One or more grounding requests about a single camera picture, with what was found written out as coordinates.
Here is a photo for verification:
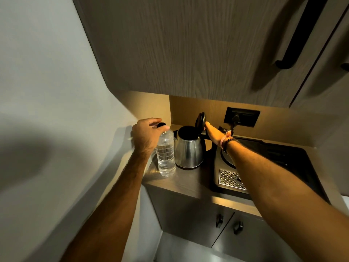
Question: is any person's right hand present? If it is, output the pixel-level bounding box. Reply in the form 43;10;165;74
204;121;228;148

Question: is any person's left hand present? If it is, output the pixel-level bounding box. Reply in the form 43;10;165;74
131;118;170;157

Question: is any clear plastic water bottle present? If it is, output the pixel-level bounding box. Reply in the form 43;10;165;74
155;122;176;178

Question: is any stainless steel electric kettle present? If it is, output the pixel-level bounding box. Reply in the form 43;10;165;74
173;111;211;170

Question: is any person's right forearm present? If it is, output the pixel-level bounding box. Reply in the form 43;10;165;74
226;141;349;262

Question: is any person's left forearm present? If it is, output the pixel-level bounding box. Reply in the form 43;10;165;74
60;150;155;262

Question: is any metal drip grate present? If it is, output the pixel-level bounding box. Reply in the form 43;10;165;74
218;168;250;192

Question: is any black plastic tray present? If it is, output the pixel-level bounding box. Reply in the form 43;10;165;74
210;135;330;204

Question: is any wide wood-grain cabinet door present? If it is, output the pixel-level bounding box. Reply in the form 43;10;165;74
71;0;349;108

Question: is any pink string bracelet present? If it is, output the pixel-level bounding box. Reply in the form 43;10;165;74
219;131;233;150

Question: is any black bead bracelet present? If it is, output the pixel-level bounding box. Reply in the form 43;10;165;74
222;138;242;155

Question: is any black plug with cable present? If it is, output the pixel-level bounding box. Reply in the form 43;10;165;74
218;114;241;136

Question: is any black wall socket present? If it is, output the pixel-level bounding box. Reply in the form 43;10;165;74
223;107;261;128

